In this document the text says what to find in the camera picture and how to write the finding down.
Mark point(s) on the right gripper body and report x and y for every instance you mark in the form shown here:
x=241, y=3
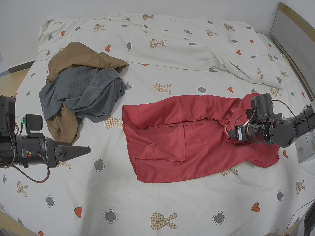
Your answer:
x=240, y=133

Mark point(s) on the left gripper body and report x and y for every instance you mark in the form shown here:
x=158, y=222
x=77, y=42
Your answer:
x=34, y=151

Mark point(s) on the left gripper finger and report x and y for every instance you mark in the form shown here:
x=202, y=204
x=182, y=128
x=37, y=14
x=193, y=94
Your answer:
x=69, y=152

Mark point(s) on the red shirt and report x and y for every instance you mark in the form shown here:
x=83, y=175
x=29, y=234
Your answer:
x=184, y=161

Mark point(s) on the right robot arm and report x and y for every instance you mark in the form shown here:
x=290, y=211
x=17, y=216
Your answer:
x=283, y=131

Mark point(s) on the grey garment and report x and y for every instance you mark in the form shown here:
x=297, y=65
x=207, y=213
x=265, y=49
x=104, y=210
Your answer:
x=81, y=90

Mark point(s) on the clear plastic box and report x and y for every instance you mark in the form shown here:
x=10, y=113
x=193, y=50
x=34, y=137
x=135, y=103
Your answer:
x=306, y=151

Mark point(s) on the brown garment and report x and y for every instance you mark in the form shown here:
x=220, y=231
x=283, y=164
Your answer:
x=73, y=55

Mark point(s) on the bed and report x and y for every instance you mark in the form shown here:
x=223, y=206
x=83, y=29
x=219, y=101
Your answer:
x=157, y=193

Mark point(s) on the white printed quilt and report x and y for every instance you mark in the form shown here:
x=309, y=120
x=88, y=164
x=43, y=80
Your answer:
x=172, y=48

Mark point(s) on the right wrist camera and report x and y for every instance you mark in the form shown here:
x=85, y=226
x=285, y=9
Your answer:
x=250, y=113

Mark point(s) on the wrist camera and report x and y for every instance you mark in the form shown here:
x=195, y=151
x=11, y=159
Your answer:
x=250, y=113
x=34, y=123

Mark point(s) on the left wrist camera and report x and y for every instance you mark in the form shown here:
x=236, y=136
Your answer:
x=34, y=123

